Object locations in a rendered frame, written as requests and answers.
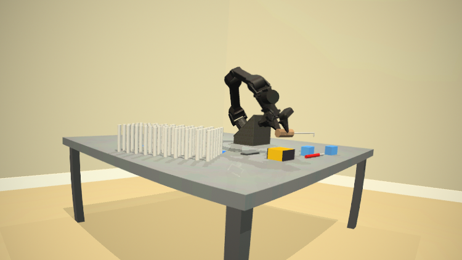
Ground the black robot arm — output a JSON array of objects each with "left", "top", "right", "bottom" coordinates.
[{"left": 224, "top": 67, "right": 279, "bottom": 129}]

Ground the blue block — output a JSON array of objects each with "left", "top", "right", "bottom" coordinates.
[
  {"left": 325, "top": 145, "right": 338, "bottom": 155},
  {"left": 301, "top": 146, "right": 315, "bottom": 156}
]

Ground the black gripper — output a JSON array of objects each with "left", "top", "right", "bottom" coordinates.
[{"left": 261, "top": 104, "right": 294, "bottom": 133}]

